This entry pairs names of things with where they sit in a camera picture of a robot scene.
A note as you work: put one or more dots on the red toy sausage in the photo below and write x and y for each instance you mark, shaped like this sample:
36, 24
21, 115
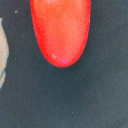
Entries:
61, 28

